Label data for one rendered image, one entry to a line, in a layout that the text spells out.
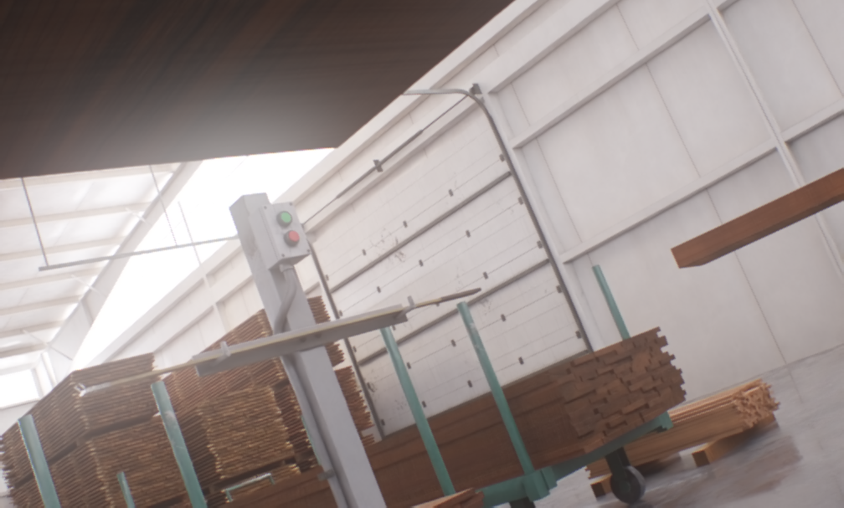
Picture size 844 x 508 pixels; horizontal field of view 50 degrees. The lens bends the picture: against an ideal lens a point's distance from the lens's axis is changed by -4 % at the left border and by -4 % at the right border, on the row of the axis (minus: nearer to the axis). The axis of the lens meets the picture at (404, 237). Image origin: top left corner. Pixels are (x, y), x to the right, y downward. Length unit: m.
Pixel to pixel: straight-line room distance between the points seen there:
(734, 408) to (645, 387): 1.07
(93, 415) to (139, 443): 0.67
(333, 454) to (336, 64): 1.51
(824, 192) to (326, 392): 1.10
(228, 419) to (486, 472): 7.66
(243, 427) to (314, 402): 10.38
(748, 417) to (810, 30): 5.31
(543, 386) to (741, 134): 6.50
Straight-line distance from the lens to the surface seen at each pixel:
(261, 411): 12.22
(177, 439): 3.38
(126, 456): 11.36
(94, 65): 0.22
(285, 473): 12.16
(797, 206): 2.07
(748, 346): 10.70
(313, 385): 1.74
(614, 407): 4.47
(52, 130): 0.25
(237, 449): 11.93
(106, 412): 11.35
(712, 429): 5.76
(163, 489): 11.53
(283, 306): 1.74
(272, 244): 1.75
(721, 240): 2.09
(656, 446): 6.00
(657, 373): 4.81
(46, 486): 3.18
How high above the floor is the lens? 0.75
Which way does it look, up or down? 12 degrees up
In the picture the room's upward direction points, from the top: 22 degrees counter-clockwise
